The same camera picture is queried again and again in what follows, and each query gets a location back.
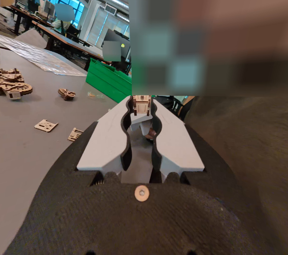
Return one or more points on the small wooden box model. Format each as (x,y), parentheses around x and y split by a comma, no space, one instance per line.
(141,104)

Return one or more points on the grey desk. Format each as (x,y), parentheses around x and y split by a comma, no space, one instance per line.
(33,158)

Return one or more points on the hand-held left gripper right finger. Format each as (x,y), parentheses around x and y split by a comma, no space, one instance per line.
(177,147)

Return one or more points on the long background table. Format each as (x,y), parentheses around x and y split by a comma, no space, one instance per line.
(67,39)

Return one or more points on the dark background table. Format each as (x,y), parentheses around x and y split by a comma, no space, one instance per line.
(22,11)

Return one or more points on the small clear plastic bag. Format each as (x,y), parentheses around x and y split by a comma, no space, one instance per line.
(96,95)

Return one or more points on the green plastic bin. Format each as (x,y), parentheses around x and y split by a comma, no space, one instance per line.
(105,79)

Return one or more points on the grey flat board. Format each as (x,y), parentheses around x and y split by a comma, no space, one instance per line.
(31,39)

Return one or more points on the small wooden gear model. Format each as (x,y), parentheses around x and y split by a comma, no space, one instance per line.
(66,94)

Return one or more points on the pile of wooden gear models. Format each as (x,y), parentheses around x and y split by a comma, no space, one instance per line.
(13,82)

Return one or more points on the clear plastic sheet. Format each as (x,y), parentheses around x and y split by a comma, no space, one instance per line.
(40,57)

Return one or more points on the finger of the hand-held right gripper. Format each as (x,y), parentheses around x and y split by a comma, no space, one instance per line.
(138,122)

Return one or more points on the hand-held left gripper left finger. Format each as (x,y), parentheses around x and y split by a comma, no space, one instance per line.
(105,142)

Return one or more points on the black office chair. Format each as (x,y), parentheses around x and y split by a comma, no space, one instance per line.
(72,31)

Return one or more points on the small slotted wooden plate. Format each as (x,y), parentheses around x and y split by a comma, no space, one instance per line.
(74,134)

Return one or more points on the small notched wooden plate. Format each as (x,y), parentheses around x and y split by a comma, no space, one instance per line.
(46,125)

